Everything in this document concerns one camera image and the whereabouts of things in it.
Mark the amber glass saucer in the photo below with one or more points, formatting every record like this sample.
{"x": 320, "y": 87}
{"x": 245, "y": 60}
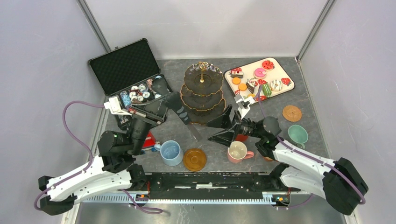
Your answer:
{"x": 194, "y": 159}

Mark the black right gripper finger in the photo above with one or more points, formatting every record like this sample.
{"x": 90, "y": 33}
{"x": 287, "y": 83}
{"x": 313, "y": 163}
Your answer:
{"x": 224, "y": 137}
{"x": 223, "y": 120}

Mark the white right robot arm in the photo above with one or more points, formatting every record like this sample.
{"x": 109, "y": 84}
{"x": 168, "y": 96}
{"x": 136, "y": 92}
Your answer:
{"x": 336, "y": 181}

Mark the mint green cup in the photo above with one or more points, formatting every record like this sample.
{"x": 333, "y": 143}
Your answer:
{"x": 298, "y": 134}

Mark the orange toy macaron upper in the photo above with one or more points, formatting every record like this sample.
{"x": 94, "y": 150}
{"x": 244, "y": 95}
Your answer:
{"x": 236, "y": 80}

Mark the white chocolate striped toy donut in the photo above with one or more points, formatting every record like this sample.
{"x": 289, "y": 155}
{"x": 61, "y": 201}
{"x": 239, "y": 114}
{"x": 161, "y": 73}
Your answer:
{"x": 276, "y": 85}

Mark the cream strawberry serving tray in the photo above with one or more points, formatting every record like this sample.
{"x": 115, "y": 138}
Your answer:
{"x": 278, "y": 73}

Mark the strawberry layer cake slice toy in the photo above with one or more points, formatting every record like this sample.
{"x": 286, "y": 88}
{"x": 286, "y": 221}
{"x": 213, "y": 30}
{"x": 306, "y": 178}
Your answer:
{"x": 237, "y": 72}

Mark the black poker chip case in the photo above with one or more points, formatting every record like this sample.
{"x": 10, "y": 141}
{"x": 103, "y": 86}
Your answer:
{"x": 121, "y": 68}

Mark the chocolate cake slice toy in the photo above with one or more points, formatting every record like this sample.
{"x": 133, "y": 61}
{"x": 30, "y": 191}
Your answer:
{"x": 251, "y": 84}

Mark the small orange brown cup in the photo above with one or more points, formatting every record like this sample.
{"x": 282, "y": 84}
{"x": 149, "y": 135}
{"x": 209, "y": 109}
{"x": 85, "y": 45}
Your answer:
{"x": 268, "y": 159}

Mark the woven rattan coaster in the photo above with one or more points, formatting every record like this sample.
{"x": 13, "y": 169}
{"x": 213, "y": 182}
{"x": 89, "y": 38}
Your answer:
{"x": 292, "y": 113}

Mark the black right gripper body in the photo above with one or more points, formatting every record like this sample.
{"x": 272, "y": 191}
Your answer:
{"x": 243, "y": 127}

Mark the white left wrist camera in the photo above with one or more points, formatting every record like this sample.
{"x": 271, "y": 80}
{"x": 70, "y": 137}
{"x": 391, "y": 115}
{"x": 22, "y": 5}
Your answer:
{"x": 114, "y": 107}

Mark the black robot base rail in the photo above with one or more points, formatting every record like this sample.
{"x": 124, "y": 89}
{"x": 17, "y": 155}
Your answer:
{"x": 212, "y": 187}

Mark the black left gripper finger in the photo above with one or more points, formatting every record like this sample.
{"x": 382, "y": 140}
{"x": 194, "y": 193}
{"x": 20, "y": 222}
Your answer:
{"x": 159, "y": 85}
{"x": 174, "y": 102}

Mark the pink mug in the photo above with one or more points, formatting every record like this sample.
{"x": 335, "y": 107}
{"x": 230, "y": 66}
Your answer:
{"x": 237, "y": 152}

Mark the orange toy macaron middle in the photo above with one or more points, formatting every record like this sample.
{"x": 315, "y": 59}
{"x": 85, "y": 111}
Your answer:
{"x": 242, "y": 87}

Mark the light blue mug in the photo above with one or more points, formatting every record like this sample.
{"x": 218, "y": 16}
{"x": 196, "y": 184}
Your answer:
{"x": 171, "y": 152}

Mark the three-tier black gold cake stand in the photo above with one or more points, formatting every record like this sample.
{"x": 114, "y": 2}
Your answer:
{"x": 202, "y": 92}

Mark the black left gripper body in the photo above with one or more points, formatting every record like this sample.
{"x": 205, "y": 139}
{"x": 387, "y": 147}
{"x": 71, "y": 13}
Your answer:
{"x": 147, "y": 114}

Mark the green toy cake roll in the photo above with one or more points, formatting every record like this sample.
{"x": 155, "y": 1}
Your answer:
{"x": 266, "y": 89}

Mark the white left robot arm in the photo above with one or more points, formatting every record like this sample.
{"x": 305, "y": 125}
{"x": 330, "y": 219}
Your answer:
{"x": 114, "y": 168}

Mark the red toy car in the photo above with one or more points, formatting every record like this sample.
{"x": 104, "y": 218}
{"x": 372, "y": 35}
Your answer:
{"x": 150, "y": 142}

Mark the red strawberry toy tart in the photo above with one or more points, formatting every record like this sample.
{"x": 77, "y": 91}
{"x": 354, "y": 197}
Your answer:
{"x": 268, "y": 65}

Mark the red round coaster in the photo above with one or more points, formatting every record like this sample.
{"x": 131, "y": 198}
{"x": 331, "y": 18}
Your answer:
{"x": 241, "y": 138}

